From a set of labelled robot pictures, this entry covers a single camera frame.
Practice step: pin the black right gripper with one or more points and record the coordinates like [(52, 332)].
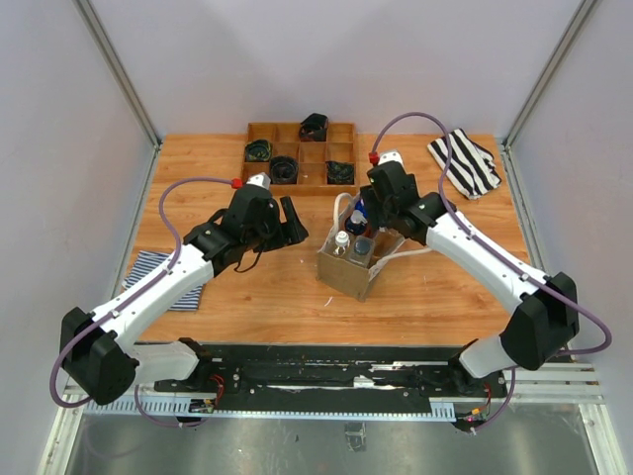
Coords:
[(373, 206)]

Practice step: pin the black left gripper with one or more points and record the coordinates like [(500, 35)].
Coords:
[(290, 233)]

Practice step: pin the orange blue pump bottle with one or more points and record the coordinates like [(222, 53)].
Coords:
[(356, 224)]

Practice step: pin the clear bottle white cap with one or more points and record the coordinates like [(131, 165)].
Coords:
[(340, 243)]

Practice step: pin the square clear bottle grey cap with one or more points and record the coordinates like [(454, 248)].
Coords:
[(361, 251)]

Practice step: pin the burlap canvas tote bag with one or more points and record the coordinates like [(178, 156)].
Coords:
[(344, 276)]

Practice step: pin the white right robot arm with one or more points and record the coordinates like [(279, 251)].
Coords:
[(542, 313)]

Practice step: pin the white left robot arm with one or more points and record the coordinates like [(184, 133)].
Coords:
[(99, 350)]

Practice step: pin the rolled dark sock front right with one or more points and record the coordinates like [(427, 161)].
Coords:
[(340, 173)]

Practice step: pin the rolled dark sock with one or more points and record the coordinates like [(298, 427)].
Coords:
[(340, 173), (314, 128), (283, 170), (258, 151)]

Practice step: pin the rolled dark sock front middle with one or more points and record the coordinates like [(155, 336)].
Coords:
[(283, 170)]

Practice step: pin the wooden compartment tray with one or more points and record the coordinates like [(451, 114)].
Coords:
[(340, 146)]

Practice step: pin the black white striped cloth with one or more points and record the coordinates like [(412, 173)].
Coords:
[(472, 170)]

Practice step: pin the rolled dark sock left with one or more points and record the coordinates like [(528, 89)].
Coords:
[(258, 151)]

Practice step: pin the rolled dark sock back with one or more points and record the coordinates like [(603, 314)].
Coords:
[(314, 128)]

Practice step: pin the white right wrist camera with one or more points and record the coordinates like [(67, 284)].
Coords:
[(391, 156)]

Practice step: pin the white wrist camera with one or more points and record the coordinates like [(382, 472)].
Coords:
[(391, 156), (260, 179)]

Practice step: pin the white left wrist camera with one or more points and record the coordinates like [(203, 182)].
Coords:
[(260, 179)]

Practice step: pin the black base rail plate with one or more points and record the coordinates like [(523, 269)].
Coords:
[(334, 379)]

